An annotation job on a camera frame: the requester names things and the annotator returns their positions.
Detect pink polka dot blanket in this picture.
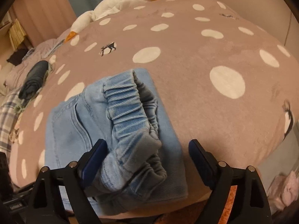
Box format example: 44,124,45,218
9,0,299,217

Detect floral print cloth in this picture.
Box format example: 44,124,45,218
10,121,22,144

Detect green cloth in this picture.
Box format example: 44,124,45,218
14,96,41,112

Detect dark grey folded clothing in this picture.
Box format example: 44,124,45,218
18,60,49,100

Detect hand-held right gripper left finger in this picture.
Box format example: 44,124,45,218
26,139,108,224

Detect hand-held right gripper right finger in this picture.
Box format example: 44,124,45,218
188,139,273,224

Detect white goose plush toy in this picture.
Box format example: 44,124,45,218
64,0,167,43

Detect pale pink duvet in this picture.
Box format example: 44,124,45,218
5,37,66,91

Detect pink curtain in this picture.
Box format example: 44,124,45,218
10,0,78,46

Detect plaid cloth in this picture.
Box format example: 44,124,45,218
0,93,24,154

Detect light blue denim pants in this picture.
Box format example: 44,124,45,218
44,68,189,215

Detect black garment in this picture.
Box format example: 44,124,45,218
7,49,29,66

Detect pink bundled cloth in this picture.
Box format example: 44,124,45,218
266,171,299,211

